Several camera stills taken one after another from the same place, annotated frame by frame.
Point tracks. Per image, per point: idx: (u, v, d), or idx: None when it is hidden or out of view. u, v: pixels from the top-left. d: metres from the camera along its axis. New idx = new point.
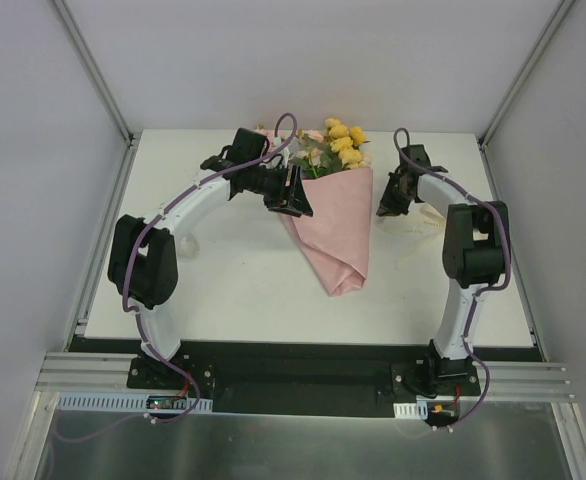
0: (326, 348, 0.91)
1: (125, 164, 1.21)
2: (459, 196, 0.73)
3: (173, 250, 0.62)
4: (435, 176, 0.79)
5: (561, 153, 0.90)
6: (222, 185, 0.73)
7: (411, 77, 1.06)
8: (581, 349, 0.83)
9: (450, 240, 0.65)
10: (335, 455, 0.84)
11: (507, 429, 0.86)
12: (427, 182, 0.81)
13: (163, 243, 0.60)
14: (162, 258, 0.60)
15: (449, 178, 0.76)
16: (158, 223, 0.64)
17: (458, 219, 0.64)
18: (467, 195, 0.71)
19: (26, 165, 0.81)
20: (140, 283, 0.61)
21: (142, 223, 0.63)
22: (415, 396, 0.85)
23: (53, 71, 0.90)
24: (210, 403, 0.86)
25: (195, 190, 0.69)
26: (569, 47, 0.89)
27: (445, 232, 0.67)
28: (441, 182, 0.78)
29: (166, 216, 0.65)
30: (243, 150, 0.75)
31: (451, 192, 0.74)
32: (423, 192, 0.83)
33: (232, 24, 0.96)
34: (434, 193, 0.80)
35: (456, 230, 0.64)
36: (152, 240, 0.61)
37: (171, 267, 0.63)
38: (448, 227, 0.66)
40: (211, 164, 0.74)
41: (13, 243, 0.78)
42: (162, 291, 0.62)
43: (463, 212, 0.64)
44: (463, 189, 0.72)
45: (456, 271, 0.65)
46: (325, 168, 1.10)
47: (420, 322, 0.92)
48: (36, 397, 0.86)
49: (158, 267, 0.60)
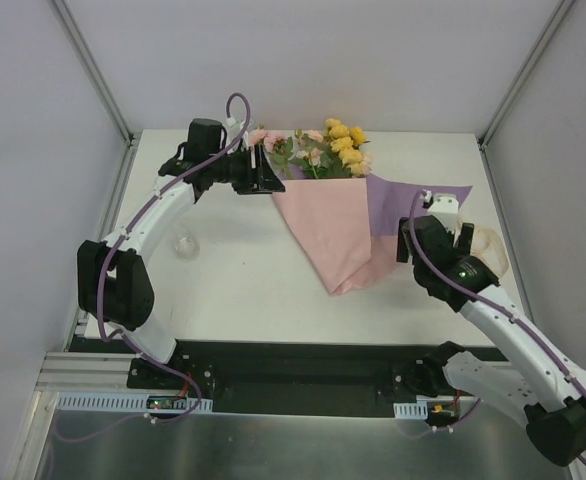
0: (326, 349, 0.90)
1: (125, 164, 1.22)
2: (554, 367, 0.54)
3: (142, 268, 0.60)
4: (499, 311, 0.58)
5: (562, 154, 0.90)
6: (186, 189, 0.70)
7: (411, 77, 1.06)
8: (581, 349, 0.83)
9: (558, 442, 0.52)
10: (335, 455, 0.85)
11: (509, 430, 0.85)
12: (483, 315, 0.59)
13: (130, 265, 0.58)
14: (134, 279, 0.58)
15: (525, 324, 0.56)
16: (123, 244, 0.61)
17: (578, 428, 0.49)
18: (570, 376, 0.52)
19: (24, 162, 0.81)
20: (115, 307, 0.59)
21: (106, 246, 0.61)
22: (416, 396, 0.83)
23: (54, 72, 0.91)
24: (210, 403, 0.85)
25: (158, 200, 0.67)
26: (569, 47, 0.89)
27: (548, 426, 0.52)
28: (511, 328, 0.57)
29: (129, 236, 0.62)
30: (200, 146, 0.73)
31: (542, 360, 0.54)
32: (469, 317, 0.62)
33: (232, 24, 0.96)
34: (492, 334, 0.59)
35: (570, 437, 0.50)
36: (119, 263, 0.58)
37: (145, 284, 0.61)
38: (557, 426, 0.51)
40: (170, 170, 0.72)
41: (11, 241, 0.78)
42: (140, 311, 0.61)
43: (579, 419, 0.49)
44: (560, 360, 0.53)
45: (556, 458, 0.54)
46: (325, 168, 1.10)
47: (419, 323, 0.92)
48: (36, 397, 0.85)
49: (130, 289, 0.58)
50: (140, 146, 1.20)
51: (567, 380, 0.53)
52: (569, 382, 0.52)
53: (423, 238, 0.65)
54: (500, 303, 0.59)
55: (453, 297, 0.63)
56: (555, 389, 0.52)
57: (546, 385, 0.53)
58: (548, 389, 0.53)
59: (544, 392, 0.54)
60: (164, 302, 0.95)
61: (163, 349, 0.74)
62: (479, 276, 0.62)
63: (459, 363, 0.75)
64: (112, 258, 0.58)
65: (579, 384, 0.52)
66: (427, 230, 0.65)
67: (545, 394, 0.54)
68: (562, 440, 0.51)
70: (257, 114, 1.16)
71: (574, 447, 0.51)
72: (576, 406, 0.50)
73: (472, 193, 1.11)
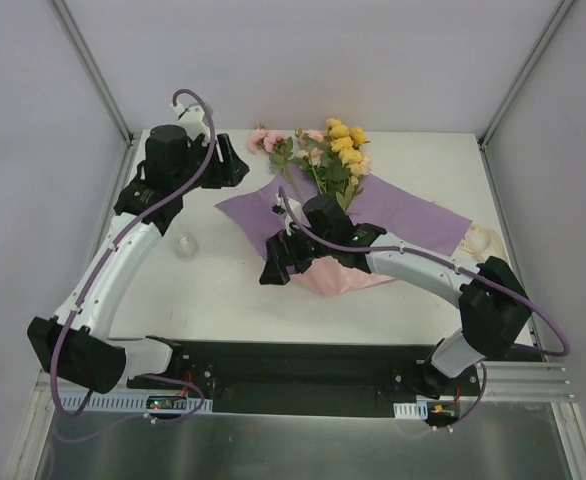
0: (327, 349, 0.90)
1: (125, 164, 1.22)
2: (445, 269, 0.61)
3: (99, 346, 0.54)
4: (390, 250, 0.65)
5: (562, 154, 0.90)
6: (145, 230, 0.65)
7: (411, 76, 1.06)
8: (581, 349, 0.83)
9: (482, 333, 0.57)
10: (335, 456, 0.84)
11: (508, 430, 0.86)
12: (380, 259, 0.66)
13: (83, 347, 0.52)
14: (89, 363, 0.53)
15: (411, 248, 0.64)
16: (75, 321, 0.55)
17: (479, 305, 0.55)
18: (458, 268, 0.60)
19: (24, 162, 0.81)
20: (80, 379, 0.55)
21: (58, 323, 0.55)
22: (415, 396, 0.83)
23: (52, 69, 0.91)
24: (210, 403, 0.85)
25: (113, 252, 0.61)
26: (570, 46, 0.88)
27: (467, 324, 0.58)
28: (401, 255, 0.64)
29: (81, 309, 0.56)
30: (160, 167, 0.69)
31: (432, 267, 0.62)
32: (380, 271, 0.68)
33: (231, 25, 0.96)
34: (397, 273, 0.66)
35: (479, 316, 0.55)
36: (70, 347, 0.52)
37: (106, 357, 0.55)
38: (469, 319, 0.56)
40: (126, 205, 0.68)
41: (11, 243, 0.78)
42: (108, 378, 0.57)
43: (474, 296, 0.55)
44: (447, 260, 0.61)
45: (497, 348, 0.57)
46: (325, 168, 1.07)
47: (418, 323, 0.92)
48: (36, 397, 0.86)
49: (90, 370, 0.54)
50: (140, 146, 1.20)
51: (457, 273, 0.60)
52: (460, 274, 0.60)
53: (326, 219, 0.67)
54: (389, 243, 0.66)
55: (357, 261, 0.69)
56: (451, 285, 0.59)
57: (445, 286, 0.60)
58: (451, 291, 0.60)
59: (452, 297, 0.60)
60: (164, 302, 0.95)
61: (159, 358, 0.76)
62: (368, 233, 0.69)
63: (438, 355, 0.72)
64: (62, 343, 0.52)
65: (467, 270, 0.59)
66: (326, 209, 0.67)
67: (453, 297, 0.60)
68: (482, 329, 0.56)
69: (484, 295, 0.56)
70: (258, 115, 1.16)
71: (492, 328, 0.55)
72: (471, 288, 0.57)
73: (472, 193, 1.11)
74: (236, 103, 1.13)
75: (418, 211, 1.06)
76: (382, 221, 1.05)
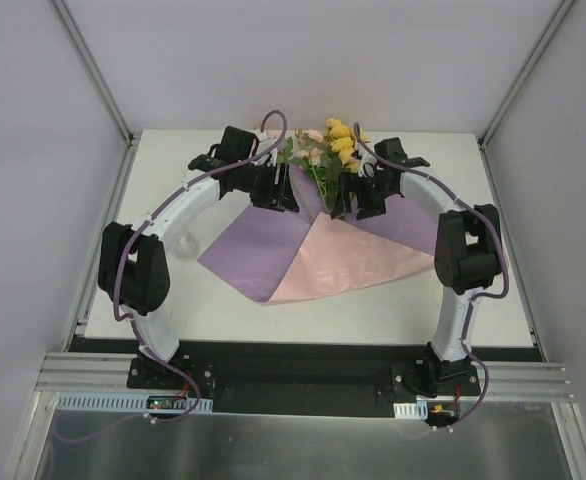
0: (327, 348, 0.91)
1: (125, 164, 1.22)
2: (448, 198, 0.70)
3: (162, 254, 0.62)
4: (418, 175, 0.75)
5: (562, 153, 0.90)
6: (211, 185, 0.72)
7: (411, 76, 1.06)
8: (581, 348, 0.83)
9: (445, 253, 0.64)
10: (335, 456, 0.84)
11: (508, 429, 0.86)
12: (409, 180, 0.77)
13: (152, 248, 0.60)
14: (153, 264, 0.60)
15: (434, 178, 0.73)
16: (147, 229, 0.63)
17: (452, 225, 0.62)
18: (456, 199, 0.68)
19: (24, 163, 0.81)
20: (131, 290, 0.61)
21: (130, 229, 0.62)
22: (416, 396, 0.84)
23: (52, 69, 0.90)
24: (210, 403, 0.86)
25: (184, 192, 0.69)
26: (570, 46, 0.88)
27: (439, 241, 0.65)
28: (424, 180, 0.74)
29: (153, 222, 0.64)
30: (231, 148, 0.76)
31: (439, 195, 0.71)
32: (408, 191, 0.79)
33: (231, 25, 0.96)
34: (418, 194, 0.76)
35: (449, 236, 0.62)
36: (141, 248, 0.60)
37: (162, 272, 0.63)
38: (441, 235, 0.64)
40: (199, 164, 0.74)
41: (11, 243, 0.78)
42: (154, 298, 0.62)
43: (453, 217, 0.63)
44: (450, 191, 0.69)
45: (450, 279, 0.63)
46: (325, 169, 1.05)
47: (418, 322, 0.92)
48: (36, 397, 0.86)
49: (148, 273, 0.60)
50: (140, 146, 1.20)
51: (455, 204, 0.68)
52: (456, 205, 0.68)
53: (385, 148, 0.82)
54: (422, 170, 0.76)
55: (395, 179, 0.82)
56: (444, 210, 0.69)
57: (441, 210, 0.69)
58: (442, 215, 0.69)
59: None
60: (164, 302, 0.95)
61: (166, 347, 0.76)
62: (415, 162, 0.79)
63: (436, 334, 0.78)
64: (135, 241, 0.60)
65: (463, 204, 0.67)
66: (387, 143, 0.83)
67: None
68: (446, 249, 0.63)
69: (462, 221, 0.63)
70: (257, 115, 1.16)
71: (454, 252, 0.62)
72: (454, 213, 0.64)
73: (472, 193, 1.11)
74: (236, 102, 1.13)
75: (420, 212, 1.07)
76: (380, 229, 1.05)
